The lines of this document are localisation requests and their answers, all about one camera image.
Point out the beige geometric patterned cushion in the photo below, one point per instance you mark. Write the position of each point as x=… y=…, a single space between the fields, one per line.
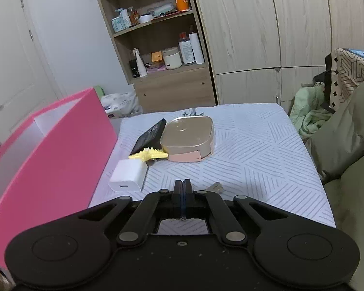
x=352 y=72

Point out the yellow hair clip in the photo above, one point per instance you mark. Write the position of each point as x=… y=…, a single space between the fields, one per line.
x=147 y=154

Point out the light green board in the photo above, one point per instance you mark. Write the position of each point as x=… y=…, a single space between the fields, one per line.
x=99 y=91

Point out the pink storage box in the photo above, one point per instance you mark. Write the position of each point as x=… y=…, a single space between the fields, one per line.
x=63 y=157

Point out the white can dark cap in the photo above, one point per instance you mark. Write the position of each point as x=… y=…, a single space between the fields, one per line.
x=186 y=50

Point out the olive green cushion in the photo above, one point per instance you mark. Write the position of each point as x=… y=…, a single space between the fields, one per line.
x=352 y=157

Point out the blue and white container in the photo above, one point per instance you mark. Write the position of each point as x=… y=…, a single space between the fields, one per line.
x=117 y=25

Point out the small black box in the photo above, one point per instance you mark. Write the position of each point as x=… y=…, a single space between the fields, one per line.
x=148 y=138

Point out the white plastic-wrapped paper pack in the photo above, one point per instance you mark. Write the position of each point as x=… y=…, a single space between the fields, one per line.
x=121 y=104

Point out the white door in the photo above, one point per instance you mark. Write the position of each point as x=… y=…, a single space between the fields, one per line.
x=18 y=51

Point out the white charger plug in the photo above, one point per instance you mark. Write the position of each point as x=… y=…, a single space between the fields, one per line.
x=127 y=175

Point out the light wooden wardrobe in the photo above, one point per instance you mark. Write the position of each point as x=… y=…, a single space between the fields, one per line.
x=276 y=36

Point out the white patterned tablecloth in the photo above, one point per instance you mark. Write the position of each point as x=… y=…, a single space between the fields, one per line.
x=254 y=157

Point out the orange paper cup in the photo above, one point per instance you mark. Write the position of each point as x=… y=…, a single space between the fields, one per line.
x=181 y=0

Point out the light green blanket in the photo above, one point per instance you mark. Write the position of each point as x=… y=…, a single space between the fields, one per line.
x=311 y=112

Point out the white tube bottle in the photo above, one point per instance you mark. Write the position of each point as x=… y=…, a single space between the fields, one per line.
x=141 y=65

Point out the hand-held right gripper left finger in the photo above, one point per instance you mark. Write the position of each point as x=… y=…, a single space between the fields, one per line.
x=178 y=200

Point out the small orange box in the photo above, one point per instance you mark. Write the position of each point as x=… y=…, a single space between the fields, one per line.
x=156 y=57

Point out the gold and pink case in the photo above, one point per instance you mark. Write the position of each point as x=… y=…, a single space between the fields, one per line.
x=188 y=136

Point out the small brown bottle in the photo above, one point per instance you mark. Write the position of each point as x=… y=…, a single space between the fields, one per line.
x=134 y=16

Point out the tall white bottle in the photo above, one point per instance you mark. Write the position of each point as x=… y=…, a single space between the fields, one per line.
x=197 y=50

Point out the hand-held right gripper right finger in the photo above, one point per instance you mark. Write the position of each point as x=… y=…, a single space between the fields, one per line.
x=188 y=200

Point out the white jar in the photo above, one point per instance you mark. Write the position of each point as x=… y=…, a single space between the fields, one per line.
x=172 y=59

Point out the wooden shelf cabinet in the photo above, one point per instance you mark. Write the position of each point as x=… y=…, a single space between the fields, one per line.
x=170 y=94

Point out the round white container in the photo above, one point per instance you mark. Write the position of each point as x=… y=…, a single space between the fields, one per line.
x=145 y=18

